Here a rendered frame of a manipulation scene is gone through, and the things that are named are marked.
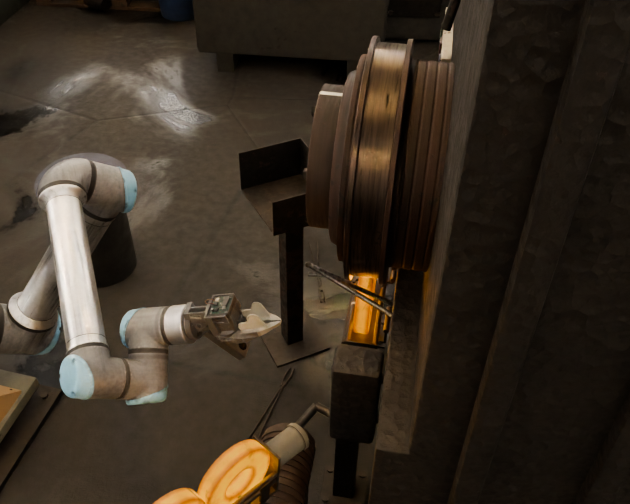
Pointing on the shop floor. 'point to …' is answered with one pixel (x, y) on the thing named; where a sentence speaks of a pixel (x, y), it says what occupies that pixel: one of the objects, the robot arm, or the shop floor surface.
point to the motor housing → (292, 471)
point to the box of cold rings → (288, 29)
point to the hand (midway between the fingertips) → (276, 324)
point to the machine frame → (531, 271)
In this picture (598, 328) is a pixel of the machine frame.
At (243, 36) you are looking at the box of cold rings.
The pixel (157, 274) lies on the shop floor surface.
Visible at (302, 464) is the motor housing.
